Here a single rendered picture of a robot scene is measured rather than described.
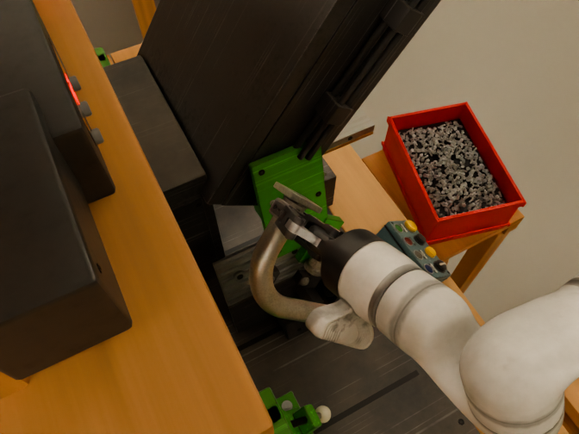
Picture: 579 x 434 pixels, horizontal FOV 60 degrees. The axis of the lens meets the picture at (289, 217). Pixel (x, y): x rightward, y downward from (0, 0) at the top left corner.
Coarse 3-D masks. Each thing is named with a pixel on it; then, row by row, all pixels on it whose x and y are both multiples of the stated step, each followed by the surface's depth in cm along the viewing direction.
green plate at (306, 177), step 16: (304, 144) 75; (256, 160) 73; (272, 160) 73; (288, 160) 75; (304, 160) 76; (320, 160) 78; (256, 176) 74; (272, 176) 75; (288, 176) 77; (304, 176) 78; (320, 176) 80; (256, 192) 76; (272, 192) 77; (304, 192) 81; (320, 192) 82; (256, 208) 88; (288, 240) 86
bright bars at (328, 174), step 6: (324, 162) 106; (324, 168) 105; (330, 168) 105; (324, 174) 104; (330, 174) 105; (324, 180) 104; (330, 180) 104; (330, 186) 106; (330, 192) 108; (330, 198) 111; (330, 204) 113
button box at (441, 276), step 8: (392, 224) 104; (400, 224) 106; (384, 232) 105; (392, 232) 104; (400, 232) 104; (408, 232) 106; (416, 232) 107; (384, 240) 105; (392, 240) 104; (400, 240) 103; (416, 240) 105; (400, 248) 103; (408, 248) 101; (416, 248) 103; (424, 248) 104; (408, 256) 101; (416, 256) 100; (424, 256) 102; (424, 264) 100; (432, 264) 102; (440, 272) 101; (448, 272) 103; (440, 280) 102
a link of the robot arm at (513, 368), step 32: (576, 288) 39; (512, 320) 37; (544, 320) 37; (576, 320) 36; (480, 352) 36; (512, 352) 35; (544, 352) 35; (576, 352) 35; (480, 384) 35; (512, 384) 34; (544, 384) 34; (480, 416) 38; (512, 416) 35; (544, 416) 35
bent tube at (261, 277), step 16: (288, 192) 59; (304, 208) 61; (320, 208) 62; (272, 224) 61; (272, 240) 61; (256, 256) 62; (272, 256) 61; (256, 272) 62; (272, 272) 63; (256, 288) 63; (272, 288) 64; (272, 304) 65; (288, 304) 67; (304, 304) 70; (320, 304) 72; (304, 320) 70
